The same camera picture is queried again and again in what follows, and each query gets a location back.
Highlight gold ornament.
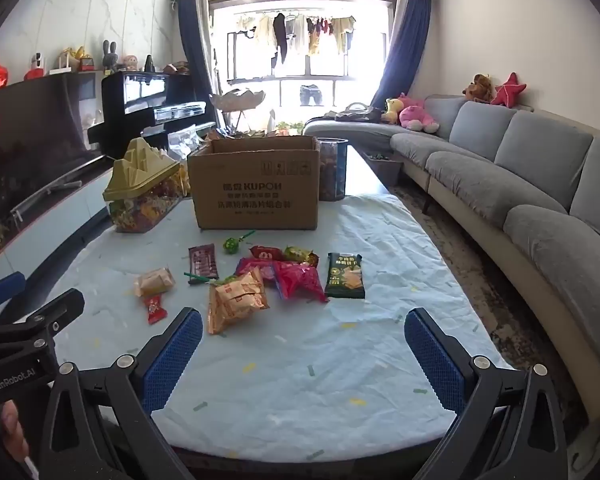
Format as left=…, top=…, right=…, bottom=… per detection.
left=57, top=46, right=93, bottom=72

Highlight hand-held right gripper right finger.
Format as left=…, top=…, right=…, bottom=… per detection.
left=404, top=307, right=571, bottom=480

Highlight pink plush toy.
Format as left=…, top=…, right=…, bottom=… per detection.
left=397, top=92, right=440, bottom=134

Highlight person's left hand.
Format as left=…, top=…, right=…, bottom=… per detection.
left=0, top=399, right=42, bottom=480

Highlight black piano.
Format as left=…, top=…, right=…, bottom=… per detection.
left=87, top=71, right=217, bottom=161

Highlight red star pillow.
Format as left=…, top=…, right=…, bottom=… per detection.
left=490, top=72, right=527, bottom=108

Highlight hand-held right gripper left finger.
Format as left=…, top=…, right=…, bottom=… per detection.
left=35, top=306, right=204, bottom=480

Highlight brown plush toy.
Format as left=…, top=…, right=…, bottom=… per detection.
left=462, top=74, right=496, bottom=104

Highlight candy jar with yellow lid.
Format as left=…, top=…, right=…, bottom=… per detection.
left=102, top=137, right=191, bottom=234

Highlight dark green biscuit packet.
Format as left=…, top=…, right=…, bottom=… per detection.
left=324, top=252, right=367, bottom=301

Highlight orange snack packet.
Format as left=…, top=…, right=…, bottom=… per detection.
left=207, top=270, right=270, bottom=336

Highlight brown chocolate packet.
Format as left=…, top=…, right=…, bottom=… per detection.
left=188, top=243, right=219, bottom=279

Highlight grey storage bin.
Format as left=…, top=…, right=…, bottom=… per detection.
left=362, top=152, right=406, bottom=186

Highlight lollipop with green stick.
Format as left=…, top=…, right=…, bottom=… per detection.
left=183, top=272, right=222, bottom=287

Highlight dark transparent snack jar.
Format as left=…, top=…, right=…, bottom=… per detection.
left=317, top=139, right=349, bottom=202

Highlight blue curtain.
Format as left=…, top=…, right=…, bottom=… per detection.
left=370, top=0, right=433, bottom=111
left=174, top=0, right=216, bottom=136

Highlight beige snack packet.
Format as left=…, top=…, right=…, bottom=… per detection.
left=133, top=267, right=177, bottom=298

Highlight brown cardboard box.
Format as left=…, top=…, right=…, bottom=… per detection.
left=187, top=135, right=322, bottom=232

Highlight clear plastic bag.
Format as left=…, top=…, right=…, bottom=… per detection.
left=167, top=125, right=206, bottom=161

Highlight patterned rug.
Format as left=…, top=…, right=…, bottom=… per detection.
left=390, top=185, right=571, bottom=386

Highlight grey curved sofa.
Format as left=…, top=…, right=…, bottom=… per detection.
left=304, top=95, right=600, bottom=436

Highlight small red wrapped candy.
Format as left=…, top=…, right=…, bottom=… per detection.
left=144, top=296, right=169, bottom=326

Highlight row of hanging clothes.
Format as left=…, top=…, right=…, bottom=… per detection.
left=227, top=12, right=357, bottom=68

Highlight red snack packet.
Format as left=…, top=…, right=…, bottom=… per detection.
left=249, top=245, right=286, bottom=262

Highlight hanging denim shorts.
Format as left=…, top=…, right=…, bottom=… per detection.
left=299, top=84, right=325, bottom=107

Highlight black television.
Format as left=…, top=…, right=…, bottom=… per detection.
left=0, top=72, right=106, bottom=221

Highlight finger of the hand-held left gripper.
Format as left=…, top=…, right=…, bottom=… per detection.
left=0, top=288, right=86, bottom=356
left=0, top=271, right=27, bottom=331

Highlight dark rabbit figure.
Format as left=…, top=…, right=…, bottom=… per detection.
left=101, top=38, right=121, bottom=72

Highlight grey handbag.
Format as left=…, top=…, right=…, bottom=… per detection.
left=334, top=101, right=383, bottom=122

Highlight pink snack packet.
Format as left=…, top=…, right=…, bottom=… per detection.
left=235, top=257, right=276, bottom=286
left=272, top=260, right=329, bottom=303

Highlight dark coffee table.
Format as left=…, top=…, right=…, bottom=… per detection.
left=345, top=145, right=391, bottom=196

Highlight potted plants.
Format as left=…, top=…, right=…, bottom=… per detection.
left=267, top=120, right=306, bottom=137

